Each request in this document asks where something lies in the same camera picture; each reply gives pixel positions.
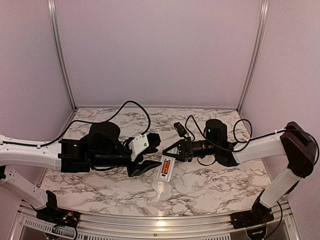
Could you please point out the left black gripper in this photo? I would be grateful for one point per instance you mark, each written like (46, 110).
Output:
(142, 168)

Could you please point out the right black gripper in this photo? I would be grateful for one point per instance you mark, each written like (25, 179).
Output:
(185, 148)

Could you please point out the orange battery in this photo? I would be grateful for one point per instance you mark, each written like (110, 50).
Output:
(163, 167)
(167, 167)

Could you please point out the white remote control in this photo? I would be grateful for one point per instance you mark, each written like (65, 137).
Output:
(166, 178)

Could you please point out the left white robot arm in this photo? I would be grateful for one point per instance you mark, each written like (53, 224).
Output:
(99, 150)

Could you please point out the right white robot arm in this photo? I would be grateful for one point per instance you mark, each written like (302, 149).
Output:
(300, 148)

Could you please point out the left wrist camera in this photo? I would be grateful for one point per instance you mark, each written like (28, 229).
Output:
(142, 141)

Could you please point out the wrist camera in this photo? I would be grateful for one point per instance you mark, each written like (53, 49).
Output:
(142, 141)
(183, 131)

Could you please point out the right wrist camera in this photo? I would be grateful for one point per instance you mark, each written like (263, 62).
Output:
(183, 131)

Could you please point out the front aluminium rail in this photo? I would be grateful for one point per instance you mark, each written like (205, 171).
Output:
(98, 226)

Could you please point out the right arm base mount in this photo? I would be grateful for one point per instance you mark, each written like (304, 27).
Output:
(257, 215)

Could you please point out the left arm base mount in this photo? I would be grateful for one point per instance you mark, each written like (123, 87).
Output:
(56, 215)

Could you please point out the left aluminium frame post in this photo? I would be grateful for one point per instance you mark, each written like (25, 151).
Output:
(59, 52)

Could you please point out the aluminium frame post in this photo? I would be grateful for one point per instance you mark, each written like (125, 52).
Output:
(261, 29)
(59, 52)

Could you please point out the right aluminium frame post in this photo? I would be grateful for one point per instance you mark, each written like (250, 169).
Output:
(261, 29)

